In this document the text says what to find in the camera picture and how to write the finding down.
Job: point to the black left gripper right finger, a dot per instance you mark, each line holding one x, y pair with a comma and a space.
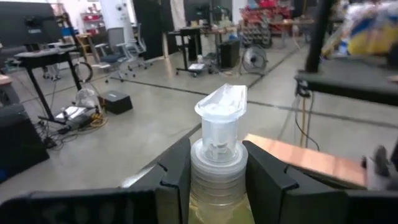
311, 208

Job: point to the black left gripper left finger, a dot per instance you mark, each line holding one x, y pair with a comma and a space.
93, 208

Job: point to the yellow soap pump bottle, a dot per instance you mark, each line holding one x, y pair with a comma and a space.
219, 174

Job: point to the black cabinet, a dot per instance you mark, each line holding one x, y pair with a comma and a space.
18, 146

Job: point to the black floor box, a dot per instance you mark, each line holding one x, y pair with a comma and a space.
116, 102

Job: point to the small white fan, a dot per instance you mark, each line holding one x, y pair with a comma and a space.
86, 98

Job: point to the black floor fan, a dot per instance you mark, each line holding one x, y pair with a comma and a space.
255, 60

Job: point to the grey office chair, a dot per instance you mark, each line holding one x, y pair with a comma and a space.
140, 46
116, 37

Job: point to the black computer tower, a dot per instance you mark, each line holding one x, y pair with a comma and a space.
230, 54

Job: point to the yellow blue container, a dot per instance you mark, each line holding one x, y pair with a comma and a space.
367, 40

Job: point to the copper top table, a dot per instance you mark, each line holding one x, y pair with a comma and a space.
280, 22

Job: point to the white round pillar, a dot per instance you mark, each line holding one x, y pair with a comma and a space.
116, 15

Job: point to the large black screen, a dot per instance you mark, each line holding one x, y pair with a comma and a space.
28, 21

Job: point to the black standing desk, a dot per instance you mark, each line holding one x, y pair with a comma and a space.
189, 32

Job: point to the red parts shelf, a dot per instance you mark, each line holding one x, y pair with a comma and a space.
264, 12

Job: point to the black aluminium table frame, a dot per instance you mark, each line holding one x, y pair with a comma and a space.
318, 37

